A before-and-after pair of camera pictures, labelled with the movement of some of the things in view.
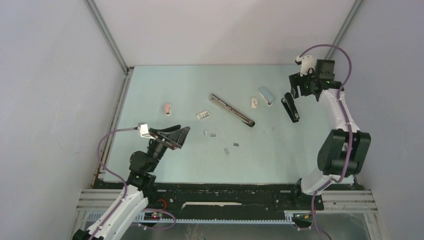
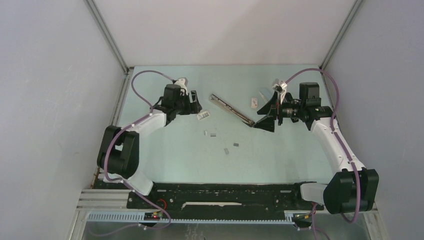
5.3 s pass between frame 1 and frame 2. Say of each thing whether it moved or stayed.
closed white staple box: stayed
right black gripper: moved
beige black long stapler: stayed
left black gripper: moved
